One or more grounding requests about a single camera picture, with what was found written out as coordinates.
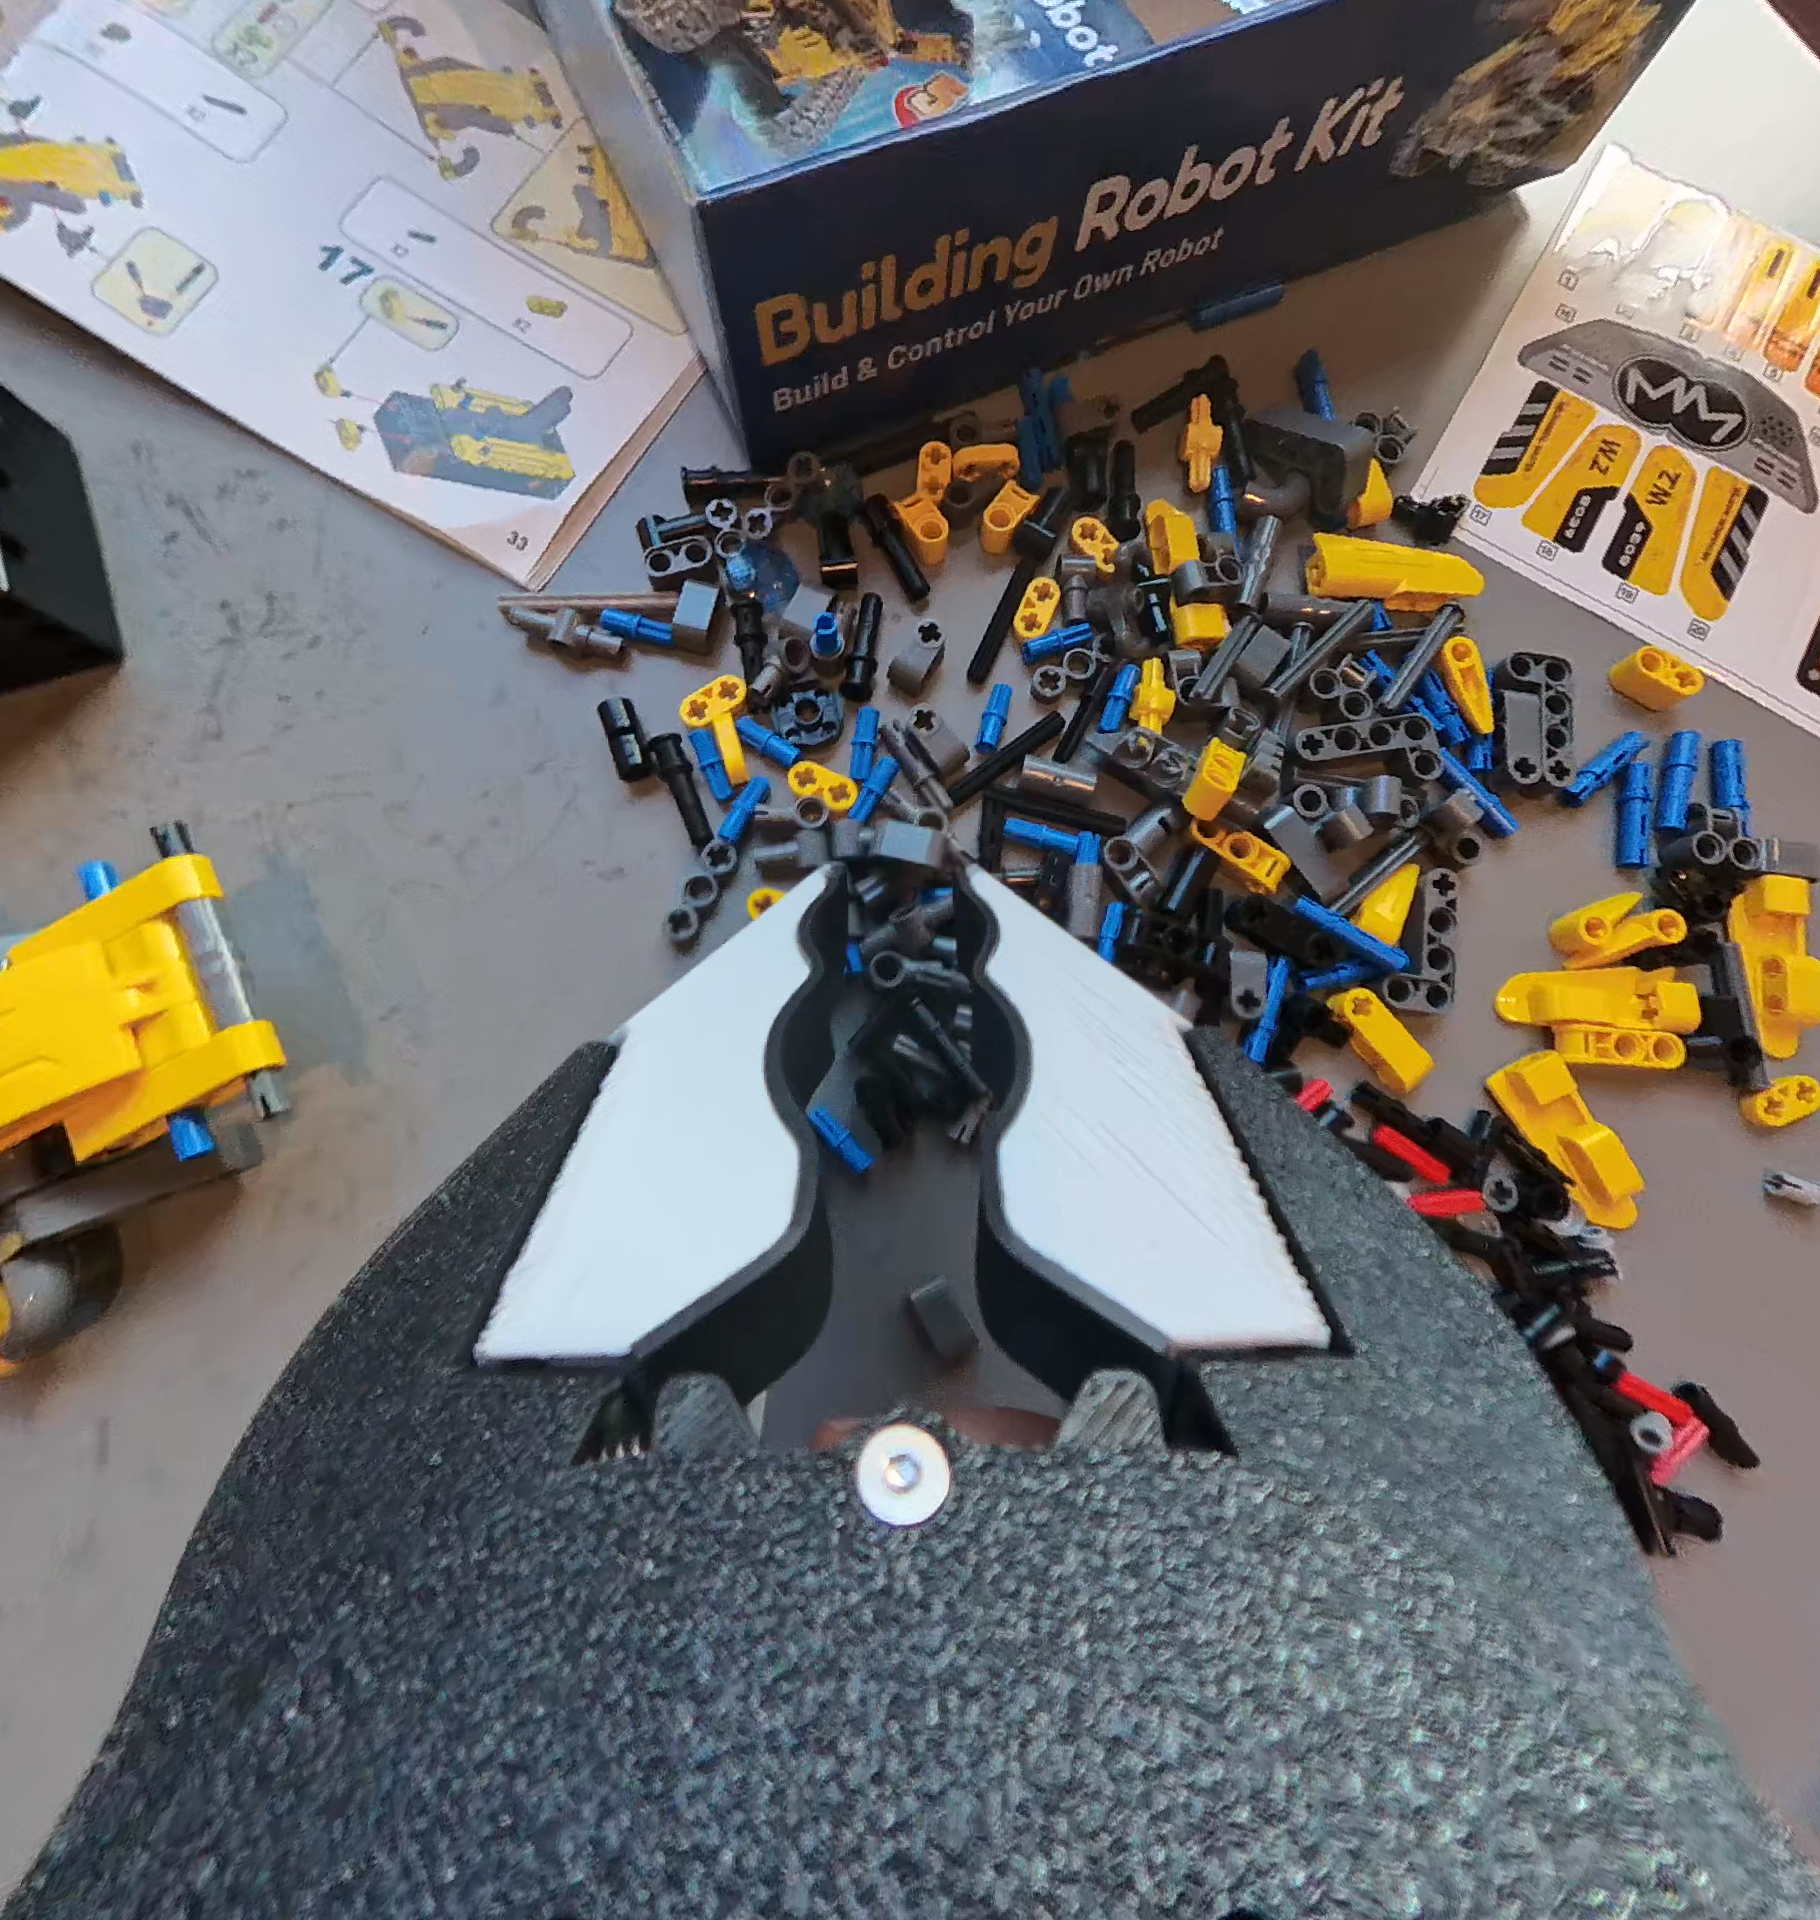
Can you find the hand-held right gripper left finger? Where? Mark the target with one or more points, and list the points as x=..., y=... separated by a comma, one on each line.
x=671, y=1186

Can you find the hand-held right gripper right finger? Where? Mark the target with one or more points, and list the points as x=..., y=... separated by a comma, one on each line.
x=1135, y=1171

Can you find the pile of building pieces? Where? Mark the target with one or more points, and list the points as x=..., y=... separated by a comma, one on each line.
x=1300, y=750

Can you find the grey desk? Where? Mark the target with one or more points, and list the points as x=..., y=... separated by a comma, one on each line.
x=324, y=720

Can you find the small grey block piece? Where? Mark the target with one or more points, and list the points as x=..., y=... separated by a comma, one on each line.
x=944, y=1320

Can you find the yellow toy vehicle assembly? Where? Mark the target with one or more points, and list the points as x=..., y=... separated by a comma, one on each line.
x=86, y=1021

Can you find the small grey axle piece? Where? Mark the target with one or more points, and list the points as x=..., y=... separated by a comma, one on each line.
x=1798, y=1188

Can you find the yellow connector piece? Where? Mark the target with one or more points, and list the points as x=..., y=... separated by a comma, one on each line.
x=1656, y=677

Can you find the black battery box yellow beams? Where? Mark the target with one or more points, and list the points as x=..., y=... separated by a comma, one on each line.
x=25, y=571

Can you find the blue cardboard kit box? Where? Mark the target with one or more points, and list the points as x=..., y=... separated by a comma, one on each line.
x=1150, y=256

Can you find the yellow grey sticker sheet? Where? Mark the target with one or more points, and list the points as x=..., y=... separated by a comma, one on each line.
x=1675, y=421

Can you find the instruction booklet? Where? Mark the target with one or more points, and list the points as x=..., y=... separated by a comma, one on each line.
x=251, y=226

